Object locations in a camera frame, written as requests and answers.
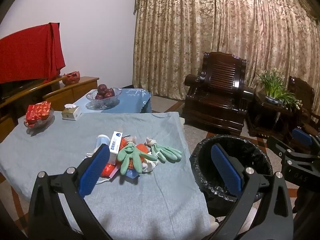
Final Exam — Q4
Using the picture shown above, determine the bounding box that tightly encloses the dark wooden armchair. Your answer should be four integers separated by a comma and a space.
287, 76, 320, 133
184, 52, 255, 137

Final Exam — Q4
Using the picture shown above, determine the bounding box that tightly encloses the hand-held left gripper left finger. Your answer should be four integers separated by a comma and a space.
27, 144, 112, 240

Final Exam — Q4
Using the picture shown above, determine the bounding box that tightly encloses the bin with black liner bag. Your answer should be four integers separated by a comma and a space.
189, 134, 273, 217

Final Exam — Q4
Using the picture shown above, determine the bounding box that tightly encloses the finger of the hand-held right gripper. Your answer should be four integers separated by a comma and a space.
266, 136, 320, 167
292, 127, 320, 148

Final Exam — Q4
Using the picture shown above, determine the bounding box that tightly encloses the potted flowering plant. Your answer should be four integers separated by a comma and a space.
256, 67, 303, 110

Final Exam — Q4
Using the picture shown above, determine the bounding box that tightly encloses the grey-blue tablecloth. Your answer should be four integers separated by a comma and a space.
0, 112, 213, 240

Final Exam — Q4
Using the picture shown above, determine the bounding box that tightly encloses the red shiny wrapper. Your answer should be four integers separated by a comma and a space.
102, 163, 118, 178

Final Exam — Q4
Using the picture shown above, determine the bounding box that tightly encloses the red patterned packet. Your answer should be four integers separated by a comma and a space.
25, 101, 52, 125

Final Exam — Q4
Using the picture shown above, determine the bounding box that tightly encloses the blue plastic cover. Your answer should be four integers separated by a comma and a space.
124, 170, 140, 180

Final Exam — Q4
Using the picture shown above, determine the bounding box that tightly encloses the dark wooden side table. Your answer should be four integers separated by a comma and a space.
246, 92, 303, 138

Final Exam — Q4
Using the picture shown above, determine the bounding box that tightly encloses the white tissue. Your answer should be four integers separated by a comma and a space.
142, 159, 159, 173

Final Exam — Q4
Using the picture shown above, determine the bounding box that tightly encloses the red cloth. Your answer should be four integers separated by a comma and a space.
0, 22, 66, 84

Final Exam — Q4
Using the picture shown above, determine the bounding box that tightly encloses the beige patterned curtain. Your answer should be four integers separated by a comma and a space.
132, 0, 320, 103

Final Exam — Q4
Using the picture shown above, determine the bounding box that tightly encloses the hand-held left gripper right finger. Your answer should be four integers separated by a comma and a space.
211, 144, 294, 240

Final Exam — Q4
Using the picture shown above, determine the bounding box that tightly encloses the white and blue box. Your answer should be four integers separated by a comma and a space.
108, 131, 123, 165

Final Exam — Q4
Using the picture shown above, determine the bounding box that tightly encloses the orange foam net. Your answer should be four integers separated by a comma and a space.
117, 139, 153, 172

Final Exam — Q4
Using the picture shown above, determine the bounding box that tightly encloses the blue embroidered tablecloth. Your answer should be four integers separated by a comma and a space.
72, 88, 152, 114

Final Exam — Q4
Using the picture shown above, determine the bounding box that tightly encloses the glass fruit bowl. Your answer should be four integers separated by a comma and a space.
86, 87, 122, 110

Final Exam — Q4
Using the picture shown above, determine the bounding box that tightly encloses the wooden cabinet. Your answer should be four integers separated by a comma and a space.
0, 76, 100, 140

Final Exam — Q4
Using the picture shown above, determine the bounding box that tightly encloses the green rubber glove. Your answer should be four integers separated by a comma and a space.
117, 135, 158, 176
145, 137, 182, 163

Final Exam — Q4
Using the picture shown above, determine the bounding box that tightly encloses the black television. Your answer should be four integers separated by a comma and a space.
0, 79, 44, 99

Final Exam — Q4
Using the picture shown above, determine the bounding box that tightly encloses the red plastic bag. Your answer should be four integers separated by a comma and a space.
62, 70, 81, 85

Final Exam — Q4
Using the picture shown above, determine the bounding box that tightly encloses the white and gold tissue box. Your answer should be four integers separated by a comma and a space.
62, 104, 82, 121

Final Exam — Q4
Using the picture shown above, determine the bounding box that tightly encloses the glass dish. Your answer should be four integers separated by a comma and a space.
24, 108, 55, 129

